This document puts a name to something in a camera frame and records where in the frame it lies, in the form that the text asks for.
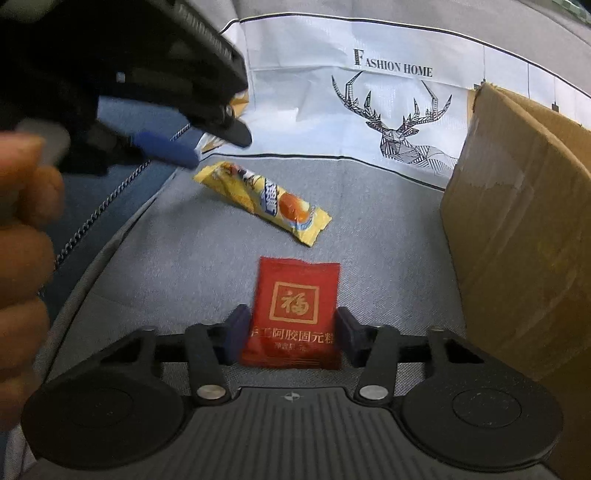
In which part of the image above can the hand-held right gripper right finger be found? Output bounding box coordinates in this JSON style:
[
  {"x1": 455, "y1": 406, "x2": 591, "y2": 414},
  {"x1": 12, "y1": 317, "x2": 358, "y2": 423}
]
[{"x1": 336, "y1": 305, "x2": 490, "y2": 402}]

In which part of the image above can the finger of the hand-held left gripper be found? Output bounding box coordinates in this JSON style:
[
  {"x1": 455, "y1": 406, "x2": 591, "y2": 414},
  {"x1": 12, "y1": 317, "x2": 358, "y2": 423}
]
[
  {"x1": 185, "y1": 104, "x2": 253, "y2": 149},
  {"x1": 111, "y1": 130, "x2": 200, "y2": 170}
]

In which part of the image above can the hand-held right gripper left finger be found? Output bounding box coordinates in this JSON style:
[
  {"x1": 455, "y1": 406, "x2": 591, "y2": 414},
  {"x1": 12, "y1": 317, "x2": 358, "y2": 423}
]
[{"x1": 99, "y1": 304, "x2": 252, "y2": 408}]

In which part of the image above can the red square snack packet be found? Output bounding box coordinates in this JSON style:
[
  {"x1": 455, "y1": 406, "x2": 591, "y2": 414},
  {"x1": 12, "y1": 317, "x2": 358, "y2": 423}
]
[{"x1": 239, "y1": 256, "x2": 343, "y2": 371}]

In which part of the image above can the yellow snack packet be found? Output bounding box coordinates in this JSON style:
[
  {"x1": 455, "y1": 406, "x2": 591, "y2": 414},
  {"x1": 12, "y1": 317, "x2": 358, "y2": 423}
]
[{"x1": 192, "y1": 161, "x2": 333, "y2": 248}]

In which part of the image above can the cardboard box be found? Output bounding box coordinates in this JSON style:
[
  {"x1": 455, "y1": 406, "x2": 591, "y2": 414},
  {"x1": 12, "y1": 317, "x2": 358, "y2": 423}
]
[{"x1": 440, "y1": 82, "x2": 591, "y2": 464}]

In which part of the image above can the person's left hand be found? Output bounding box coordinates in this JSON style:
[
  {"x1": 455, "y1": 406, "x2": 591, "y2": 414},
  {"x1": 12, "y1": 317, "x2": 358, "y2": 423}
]
[{"x1": 0, "y1": 131, "x2": 66, "y2": 431}]

